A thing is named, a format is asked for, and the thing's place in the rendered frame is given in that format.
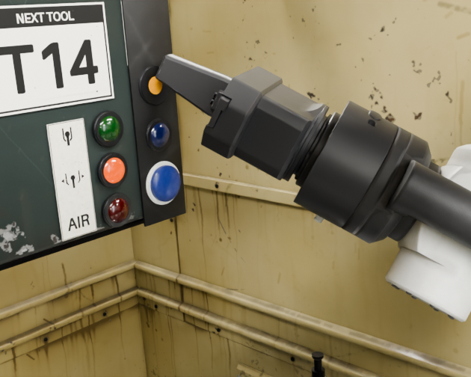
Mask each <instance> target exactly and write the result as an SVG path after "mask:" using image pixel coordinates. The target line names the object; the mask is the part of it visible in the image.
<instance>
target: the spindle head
mask: <svg viewBox="0 0 471 377"><path fill-rule="evenodd" d="M88 2H104V7H105V20H106V27H107V35H108V48H109V55H110V62H111V75H112V82H113V90H114V98H112V99H104V100H98V101H93V102H85V103H80V104H75V105H66V106H61V107H57V108H48V109H43V110H38V111H30V112H25V113H20V114H11V115H6V116H1V117H0V271H2V270H5V269H9V268H11V267H14V266H18V265H20V264H23V263H27V262H29V261H32V260H35V259H38V258H41V257H44V256H47V255H50V254H53V253H56V252H59V251H62V250H65V249H68V248H71V247H74V246H77V245H80V244H83V243H86V242H89V241H92V240H94V239H98V238H101V237H103V236H107V235H110V234H112V233H116V232H119V231H121V230H125V229H128V228H130V227H134V226H137V225H139V224H143V223H144V217H143V210H142V202H141V187H140V180H139V173H138V158H137V150H136V143H135V129H134V121H133V113H132V100H131V92H130V84H129V70H128V65H127V58H126V44H125V37H124V29H123V15H122V7H121V0H0V6H13V5H32V4H69V3H88ZM103 111H113V112H115V113H117V114H118V115H119V116H120V118H121V120H122V121H123V135H122V137H121V139H120V140H119V142H118V143H117V144H115V145H114V146H112V147H104V146H102V145H100V144H98V143H97V142H96V140H95V138H94V136H93V131H92V128H93V122H94V120H95V118H96V116H97V115H98V114H100V113H101V112H103ZM81 118H84V129H85V136H86V142H87V154H88V161H89V167H90V179H91V185H92V192H93V204H94V210H95V216H96V228H97V230H96V231H93V232H91V233H87V234H84V235H81V236H77V237H75V238H72V239H68V240H66V241H62V238H61V228H60V222H59V216H58V206H57V200H56V194H55V184H54V178H53V172H52V161H51V156H50V150H49V139H48V134H47V128H46V125H48V124H52V123H60V122H64V121H69V120H77V119H81ZM108 153H119V154H120V155H122V156H123V157H124V158H125V160H126V162H127V166H128V172H127V175H126V178H125V180H124V181H123V183H122V184H121V185H119V186H118V187H115V188H109V187H106V186H104V185H103V184H101V182H100V181H99V178H98V175H97V168H98V164H99V161H100V160H101V158H102V157H103V156H104V155H106V154H108ZM114 193H122V194H125V195H126V196H127V197H128V198H129V199H130V201H131V203H132V214H131V216H130V218H129V220H128V221H127V222H126V223H125V224H124V225H123V226H121V227H111V226H109V225H107V224H106V223H105V221H104V219H103V217H102V207H103V204H104V202H105V200H106V199H107V198H108V197H109V196H110V195H111V194H114Z"/></svg>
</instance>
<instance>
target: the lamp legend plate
mask: <svg viewBox="0 0 471 377"><path fill-rule="evenodd" d="M46 128H47V134H48V139H49V150H50V156H51V161H52V172H53V178H54V184H55V194H56V200H57V206H58V216H59V222H60V228H61V238H62V241H66V240H68V239H72V238H75V237H77V236H81V235H84V234H87V233H91V232H93V231H96V230H97V228H96V216H95V210H94V204H93V192H92V185H91V179H90V167H89V161H88V154H87V142H86V136H85V129H84V118H81V119H77V120H69V121H64V122H60V123H52V124H48V125H46Z"/></svg>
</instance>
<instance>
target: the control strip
mask: <svg viewBox="0 0 471 377"><path fill-rule="evenodd" d="M121 3H122V11H123V24H124V32H125V40H126V54H127V62H128V70H129V84H130V92H131V100H132V113H133V121H134V129H135V143H136V150H137V158H138V173H139V180H140V187H141V202H142V210H143V217H144V226H145V227H147V226H150V225H152V224H156V223H159V222H161V221H164V220H167V219H169V218H173V217H176V216H178V215H182V214H185V213H186V209H185V192H184V182H183V174H182V157H181V147H180V138H179V121H178V112H177V103H176V92H174V91H172V90H171V89H170V88H169V87H167V86H166V85H164V84H163V83H162V89H161V92H160V93H159V94H152V93H151V92H150V89H149V82H150V79H151V78H152V77H154V76H156V74H157V72H158V69H159V67H160V65H161V63H162V60H163V58H164V56H165V55H170V54H173V51H172V42H171V32H170V15H169V7H168V0H121ZM107 116H113V117H115V118H117V120H118V121H119V123H120V134H119V136H118V137H117V139H116V140H114V141H112V142H107V141H104V140H103V139H102V138H101V136H100V134H99V124H100V122H101V121H102V119H103V118H104V117H107ZM157 123H163V124H165V125H166V126H167V127H168V129H169V132H170V137H169V140H168V142H167V143H166V144H165V145H164V146H163V147H156V146H155V145H154V144H153V143H152V141H151V131H152V129H153V127H154V126H155V125H156V124H157ZM92 131H93V136H94V138H95V140H96V142H97V143H98V144H100V145H102V146H104V147H112V146H114V145H115V144H117V143H118V142H119V140H120V139H121V137H122V135H123V121H122V120H121V118H120V116H119V115H118V114H117V113H115V112H113V111H103V112H101V113H100V114H98V115H97V116H96V118H95V120H94V122H93V128H92ZM112 158H118V159H120V160H121V161H122V162H123V164H124V167H125V173H124V175H123V178H122V179H121V180H120V181H119V182H117V183H110V182H109V181H107V179H106V178H105V176H104V167H105V163H106V162H107V161H108V160H109V159H112ZM162 165H170V166H173V167H175V169H177V170H178V172H179V175H180V179H181V186H180V189H179V192H178V194H177V195H176V197H175V198H174V199H173V200H170V201H168V202H163V201H160V200H157V199H155V198H154V196H153V194H152V192H151V188H150V181H151V178H152V175H153V173H154V172H155V170H156V169H157V168H159V167H161V166H162ZM127 172H128V166H127V162H126V160H125V158H124V157H123V156H122V155H120V154H119V153H108V154H106V155H104V156H103V157H102V158H101V160H100V161H99V164H98V168H97V175H98V178H99V181H100V182H101V184H103V185H104V186H106V187H109V188H115V187H118V186H119V185H121V184H122V183H123V181H124V180H125V178H126V175H127ZM117 198H122V199H124V200H126V202H127V203H128V205H129V214H128V216H127V217H126V219H125V220H124V221H122V222H120V223H114V222H113V221H112V220H111V219H110V218H109V215H108V209H109V206H110V204H111V202H112V201H113V200H115V199H117ZM131 214H132V203H131V201H130V199H129V198H128V197H127V196H126V195H125V194H122V193H114V194H111V195H110V196H109V197H108V198H107V199H106V200H105V202H104V204H103V207H102V217H103V219H104V221H105V223H106V224H107V225H109V226H111V227H121V226H123V225H124V224H125V223H126V222H127V221H128V220H129V218H130V216H131Z"/></svg>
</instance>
